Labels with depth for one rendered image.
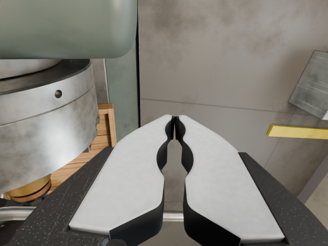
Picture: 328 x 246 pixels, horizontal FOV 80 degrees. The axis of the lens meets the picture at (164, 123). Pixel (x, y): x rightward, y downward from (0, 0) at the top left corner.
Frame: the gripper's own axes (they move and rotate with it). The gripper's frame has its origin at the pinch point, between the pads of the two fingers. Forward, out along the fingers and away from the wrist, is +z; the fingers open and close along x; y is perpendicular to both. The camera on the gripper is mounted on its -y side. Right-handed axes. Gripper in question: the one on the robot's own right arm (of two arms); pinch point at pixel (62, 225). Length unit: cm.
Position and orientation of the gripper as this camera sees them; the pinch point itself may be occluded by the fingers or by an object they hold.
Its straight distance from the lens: 58.3
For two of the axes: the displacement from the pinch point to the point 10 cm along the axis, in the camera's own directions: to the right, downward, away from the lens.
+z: 9.6, -0.3, 2.8
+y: -0.6, 9.4, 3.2
